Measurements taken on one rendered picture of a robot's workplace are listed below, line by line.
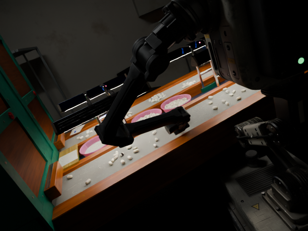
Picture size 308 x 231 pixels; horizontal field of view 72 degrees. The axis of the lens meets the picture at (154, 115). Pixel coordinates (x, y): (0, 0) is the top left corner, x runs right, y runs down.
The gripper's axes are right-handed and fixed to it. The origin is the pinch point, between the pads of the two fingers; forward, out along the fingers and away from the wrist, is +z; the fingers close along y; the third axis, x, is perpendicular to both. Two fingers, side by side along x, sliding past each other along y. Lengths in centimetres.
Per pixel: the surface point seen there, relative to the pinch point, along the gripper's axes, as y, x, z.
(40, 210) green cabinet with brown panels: 80, 5, -22
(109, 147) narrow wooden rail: 42.7, -16.9, 18.3
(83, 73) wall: 31, -209, 192
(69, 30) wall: 18, -259, 145
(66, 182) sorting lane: 75, -8, 12
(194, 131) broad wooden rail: -5.4, 7.5, -9.3
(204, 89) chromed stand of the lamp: -56, -30, 46
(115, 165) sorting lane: 43.6, -1.3, 3.8
